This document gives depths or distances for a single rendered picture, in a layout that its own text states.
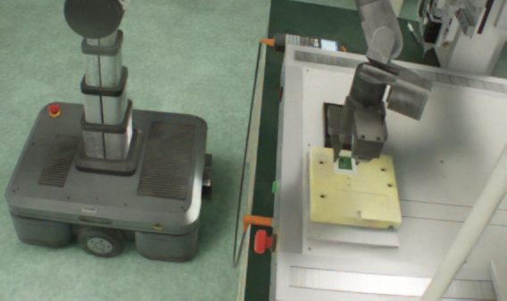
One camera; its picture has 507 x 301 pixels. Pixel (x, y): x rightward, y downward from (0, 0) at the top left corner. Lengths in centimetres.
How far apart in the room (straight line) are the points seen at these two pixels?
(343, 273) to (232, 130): 154
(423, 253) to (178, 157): 109
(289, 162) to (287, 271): 25
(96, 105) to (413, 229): 104
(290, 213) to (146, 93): 167
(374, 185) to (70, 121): 130
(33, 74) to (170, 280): 131
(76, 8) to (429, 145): 92
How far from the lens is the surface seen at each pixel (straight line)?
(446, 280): 70
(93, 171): 183
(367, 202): 97
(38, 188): 182
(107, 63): 159
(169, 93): 255
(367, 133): 85
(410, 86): 88
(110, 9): 143
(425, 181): 110
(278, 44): 151
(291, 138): 110
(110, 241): 184
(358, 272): 92
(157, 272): 189
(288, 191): 100
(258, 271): 101
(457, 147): 122
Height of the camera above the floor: 158
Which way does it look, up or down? 41 degrees down
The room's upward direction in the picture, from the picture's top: 10 degrees clockwise
